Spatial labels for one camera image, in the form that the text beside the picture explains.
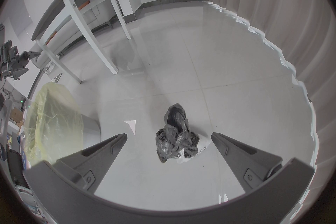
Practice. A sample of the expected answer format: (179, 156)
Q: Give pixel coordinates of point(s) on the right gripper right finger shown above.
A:
(246, 162)

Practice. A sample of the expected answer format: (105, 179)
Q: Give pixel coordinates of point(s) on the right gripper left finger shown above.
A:
(91, 162)

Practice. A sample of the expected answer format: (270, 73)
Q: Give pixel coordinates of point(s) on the yellow plastic bag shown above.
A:
(52, 118)

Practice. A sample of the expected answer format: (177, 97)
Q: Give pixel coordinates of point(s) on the crumpled black plastic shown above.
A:
(175, 136)

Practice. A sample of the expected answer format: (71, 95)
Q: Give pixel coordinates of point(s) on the brown cardboard box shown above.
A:
(16, 115)

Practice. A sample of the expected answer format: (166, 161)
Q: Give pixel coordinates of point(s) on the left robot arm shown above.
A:
(6, 53)

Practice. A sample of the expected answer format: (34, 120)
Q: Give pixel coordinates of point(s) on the white sofa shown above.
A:
(89, 17)

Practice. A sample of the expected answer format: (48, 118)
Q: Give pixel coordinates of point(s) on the orange cushion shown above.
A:
(84, 4)
(56, 34)

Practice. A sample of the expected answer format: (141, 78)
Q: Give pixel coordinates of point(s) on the white curtain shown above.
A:
(275, 7)

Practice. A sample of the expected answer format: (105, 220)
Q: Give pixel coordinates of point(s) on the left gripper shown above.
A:
(21, 61)

